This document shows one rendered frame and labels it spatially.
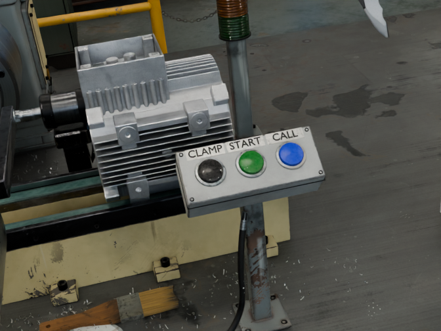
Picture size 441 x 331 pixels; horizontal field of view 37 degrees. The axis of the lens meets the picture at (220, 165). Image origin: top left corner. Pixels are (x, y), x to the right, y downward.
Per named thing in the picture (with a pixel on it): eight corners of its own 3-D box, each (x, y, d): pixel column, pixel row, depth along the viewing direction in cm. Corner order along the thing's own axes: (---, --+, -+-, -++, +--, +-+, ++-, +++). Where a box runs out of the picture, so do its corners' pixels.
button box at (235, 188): (187, 219, 80) (188, 205, 75) (174, 167, 83) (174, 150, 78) (319, 191, 82) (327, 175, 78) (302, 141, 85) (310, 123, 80)
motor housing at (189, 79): (109, 224, 95) (83, 107, 86) (101, 163, 112) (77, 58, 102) (241, 196, 98) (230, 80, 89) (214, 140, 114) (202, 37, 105)
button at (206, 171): (200, 189, 77) (201, 183, 76) (195, 166, 78) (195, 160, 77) (225, 184, 78) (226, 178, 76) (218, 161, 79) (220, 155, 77)
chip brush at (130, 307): (41, 344, 93) (39, 340, 92) (39, 320, 97) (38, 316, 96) (180, 308, 96) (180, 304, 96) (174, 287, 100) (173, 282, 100)
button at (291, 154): (281, 172, 79) (283, 166, 77) (274, 150, 80) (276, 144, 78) (304, 167, 79) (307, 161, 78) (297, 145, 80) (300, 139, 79)
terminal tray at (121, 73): (87, 119, 91) (77, 71, 88) (84, 90, 100) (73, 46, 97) (171, 103, 93) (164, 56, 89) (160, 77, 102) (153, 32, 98)
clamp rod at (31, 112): (13, 126, 108) (10, 115, 107) (14, 121, 110) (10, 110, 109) (62, 117, 109) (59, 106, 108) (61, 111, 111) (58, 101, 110)
